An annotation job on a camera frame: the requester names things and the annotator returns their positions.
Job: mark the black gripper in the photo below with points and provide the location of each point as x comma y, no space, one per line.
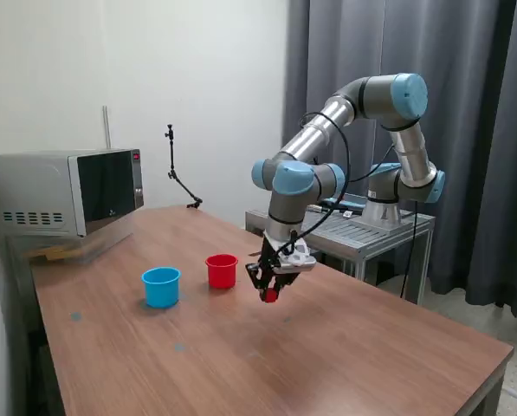
270,260

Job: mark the red cube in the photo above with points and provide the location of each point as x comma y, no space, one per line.
271,296

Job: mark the silver blue UR5e robot arm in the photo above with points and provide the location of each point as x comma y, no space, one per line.
318,134

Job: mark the metal strip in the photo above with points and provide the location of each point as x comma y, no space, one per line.
255,252

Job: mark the red plastic cup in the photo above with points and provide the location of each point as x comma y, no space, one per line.
222,275

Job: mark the blue plastic cup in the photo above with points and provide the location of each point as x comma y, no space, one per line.
163,292

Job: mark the grey metal robot stand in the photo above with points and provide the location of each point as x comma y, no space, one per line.
370,236

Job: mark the blue teach pendant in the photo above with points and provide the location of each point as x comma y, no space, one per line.
349,201

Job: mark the round blue table sticker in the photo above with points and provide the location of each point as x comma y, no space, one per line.
75,317

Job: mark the wooden block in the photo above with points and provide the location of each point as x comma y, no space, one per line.
50,255

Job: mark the silver microwave oven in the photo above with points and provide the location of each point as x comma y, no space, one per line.
33,186

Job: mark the grey curtain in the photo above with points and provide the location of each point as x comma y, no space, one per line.
492,86

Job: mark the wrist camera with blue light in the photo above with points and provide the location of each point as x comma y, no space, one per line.
299,258

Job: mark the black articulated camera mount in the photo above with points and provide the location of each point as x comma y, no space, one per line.
171,156

